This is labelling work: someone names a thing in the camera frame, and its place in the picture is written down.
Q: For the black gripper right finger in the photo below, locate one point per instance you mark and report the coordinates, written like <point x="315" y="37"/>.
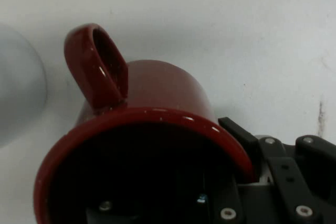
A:
<point x="288" y="171"/>

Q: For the white enamel mug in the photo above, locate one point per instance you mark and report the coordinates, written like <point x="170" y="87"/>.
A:
<point x="18" y="85"/>

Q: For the dark red mug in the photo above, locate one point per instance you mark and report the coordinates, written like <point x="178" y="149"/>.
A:
<point x="162" y="90"/>

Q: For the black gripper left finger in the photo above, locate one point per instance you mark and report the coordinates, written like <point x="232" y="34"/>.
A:
<point x="228" y="203"/>

